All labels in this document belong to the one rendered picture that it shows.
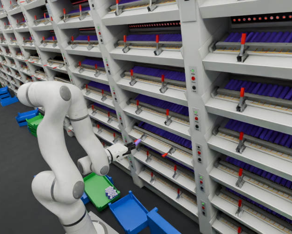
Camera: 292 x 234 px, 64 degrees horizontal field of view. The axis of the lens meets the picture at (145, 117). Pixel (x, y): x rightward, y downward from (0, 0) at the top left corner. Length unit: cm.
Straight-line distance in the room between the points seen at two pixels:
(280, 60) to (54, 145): 85
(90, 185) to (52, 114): 124
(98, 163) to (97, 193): 92
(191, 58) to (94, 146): 59
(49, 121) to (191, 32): 64
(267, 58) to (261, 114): 20
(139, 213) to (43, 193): 95
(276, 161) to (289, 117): 20
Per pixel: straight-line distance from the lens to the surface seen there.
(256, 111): 97
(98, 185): 206
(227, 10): 90
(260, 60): 89
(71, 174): 100
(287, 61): 87
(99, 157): 112
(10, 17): 347
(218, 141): 114
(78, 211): 113
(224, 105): 103
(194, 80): 104
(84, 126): 111
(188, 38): 101
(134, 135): 167
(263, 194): 119
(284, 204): 117
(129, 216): 185
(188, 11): 98
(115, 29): 154
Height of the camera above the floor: 138
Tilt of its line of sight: 26 degrees down
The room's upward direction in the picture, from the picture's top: 11 degrees counter-clockwise
